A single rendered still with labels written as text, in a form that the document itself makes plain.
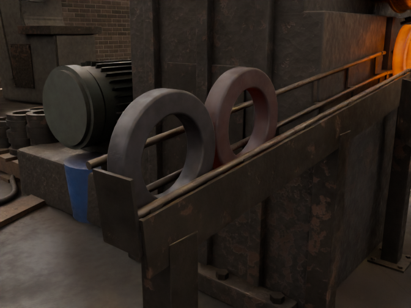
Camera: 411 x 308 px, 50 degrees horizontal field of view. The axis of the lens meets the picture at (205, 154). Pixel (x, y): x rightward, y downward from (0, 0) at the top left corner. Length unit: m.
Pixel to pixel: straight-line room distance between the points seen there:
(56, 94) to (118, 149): 1.57
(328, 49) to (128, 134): 0.73
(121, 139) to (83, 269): 1.18
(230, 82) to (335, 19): 0.55
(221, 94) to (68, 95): 1.40
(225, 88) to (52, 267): 1.20
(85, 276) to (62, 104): 0.81
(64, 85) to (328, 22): 1.25
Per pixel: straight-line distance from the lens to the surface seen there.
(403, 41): 1.49
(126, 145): 0.54
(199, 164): 0.66
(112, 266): 1.69
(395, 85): 1.36
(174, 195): 0.59
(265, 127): 0.80
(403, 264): 1.80
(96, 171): 0.58
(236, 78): 0.70
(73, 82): 1.99
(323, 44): 1.14
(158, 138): 0.67
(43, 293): 1.60
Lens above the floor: 0.82
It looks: 16 degrees down
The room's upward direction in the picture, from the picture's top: straight up
